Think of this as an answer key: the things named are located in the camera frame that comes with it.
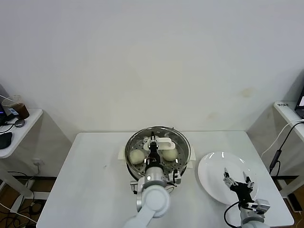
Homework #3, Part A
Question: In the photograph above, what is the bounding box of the stainless steel steamer basket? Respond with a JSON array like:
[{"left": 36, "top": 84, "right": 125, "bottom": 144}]
[{"left": 118, "top": 127, "right": 197, "bottom": 183}]

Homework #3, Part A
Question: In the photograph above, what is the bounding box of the glass pot lid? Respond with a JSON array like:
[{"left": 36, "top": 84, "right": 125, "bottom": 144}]
[{"left": 125, "top": 126, "right": 191, "bottom": 176}]

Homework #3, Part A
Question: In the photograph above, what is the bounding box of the black laptop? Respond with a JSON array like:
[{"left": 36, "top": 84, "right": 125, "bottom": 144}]
[{"left": 295, "top": 88, "right": 304, "bottom": 119}]

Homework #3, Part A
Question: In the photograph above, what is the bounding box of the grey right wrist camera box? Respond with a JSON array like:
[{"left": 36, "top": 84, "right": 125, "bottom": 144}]
[{"left": 253, "top": 199, "right": 271, "bottom": 215}]

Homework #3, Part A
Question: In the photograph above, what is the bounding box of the black computer mouse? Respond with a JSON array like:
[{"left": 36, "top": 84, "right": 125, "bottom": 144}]
[{"left": 0, "top": 132, "right": 14, "bottom": 150}]

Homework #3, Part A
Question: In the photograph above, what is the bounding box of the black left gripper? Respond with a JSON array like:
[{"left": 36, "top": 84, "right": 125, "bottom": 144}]
[{"left": 147, "top": 131, "right": 162, "bottom": 167}]

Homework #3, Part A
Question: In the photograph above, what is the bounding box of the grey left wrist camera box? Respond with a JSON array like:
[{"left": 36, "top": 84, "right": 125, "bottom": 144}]
[{"left": 167, "top": 169, "right": 183, "bottom": 185}]

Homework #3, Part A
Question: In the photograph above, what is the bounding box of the clear iced coffee cup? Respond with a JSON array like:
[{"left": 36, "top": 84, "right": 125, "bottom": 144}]
[{"left": 1, "top": 95, "right": 30, "bottom": 120}]

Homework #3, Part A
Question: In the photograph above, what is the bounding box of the white steamed baozi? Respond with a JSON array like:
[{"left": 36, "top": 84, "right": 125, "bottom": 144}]
[
  {"left": 129, "top": 150, "right": 144, "bottom": 165},
  {"left": 162, "top": 148, "right": 179, "bottom": 162}
]

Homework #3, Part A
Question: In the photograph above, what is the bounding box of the white round plate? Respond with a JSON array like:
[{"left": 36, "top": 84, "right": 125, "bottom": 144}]
[{"left": 197, "top": 152, "right": 259, "bottom": 206}]

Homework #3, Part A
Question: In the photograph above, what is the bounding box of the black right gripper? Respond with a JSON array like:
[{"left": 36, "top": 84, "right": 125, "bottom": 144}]
[{"left": 222, "top": 167, "right": 255, "bottom": 203}]

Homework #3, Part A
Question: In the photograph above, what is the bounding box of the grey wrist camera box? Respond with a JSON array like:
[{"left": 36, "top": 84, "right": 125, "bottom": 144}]
[
  {"left": 253, "top": 199, "right": 271, "bottom": 215},
  {"left": 167, "top": 169, "right": 183, "bottom": 185}
]

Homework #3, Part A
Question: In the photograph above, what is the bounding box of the white side table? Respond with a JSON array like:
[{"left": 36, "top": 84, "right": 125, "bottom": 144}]
[
  {"left": 0, "top": 108, "right": 45, "bottom": 212},
  {"left": 273, "top": 101, "right": 304, "bottom": 202}
]

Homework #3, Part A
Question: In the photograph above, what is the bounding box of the white power cable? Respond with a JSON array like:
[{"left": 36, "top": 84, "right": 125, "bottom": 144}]
[{"left": 261, "top": 120, "right": 304, "bottom": 158}]

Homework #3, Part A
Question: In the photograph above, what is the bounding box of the black floor cable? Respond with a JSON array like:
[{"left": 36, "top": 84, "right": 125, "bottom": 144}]
[{"left": 8, "top": 170, "right": 36, "bottom": 207}]

